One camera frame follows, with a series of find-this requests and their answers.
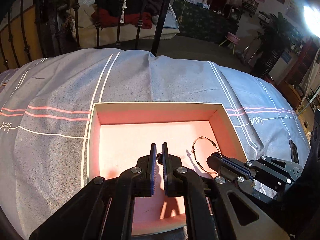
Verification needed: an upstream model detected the rose gold bangle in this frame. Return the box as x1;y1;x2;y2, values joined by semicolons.
191;136;222;176

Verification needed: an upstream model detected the pale green jewelry box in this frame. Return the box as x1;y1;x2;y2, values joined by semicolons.
87;102;247;236

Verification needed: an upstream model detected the black smartphone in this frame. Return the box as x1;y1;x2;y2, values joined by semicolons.
289;140;299;163

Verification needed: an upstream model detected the grey striped bed sheet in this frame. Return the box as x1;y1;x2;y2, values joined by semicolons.
1;49;310;239

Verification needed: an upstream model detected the pink stool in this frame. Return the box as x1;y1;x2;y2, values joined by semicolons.
219;32;240;55

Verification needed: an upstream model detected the potted green plant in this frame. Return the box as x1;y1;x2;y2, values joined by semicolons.
251;12;302;77

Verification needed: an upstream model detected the green patterned counter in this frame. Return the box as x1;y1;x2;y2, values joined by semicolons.
172;0;239;44

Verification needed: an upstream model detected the black iron bed frame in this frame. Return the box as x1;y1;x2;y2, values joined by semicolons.
1;0;179;71

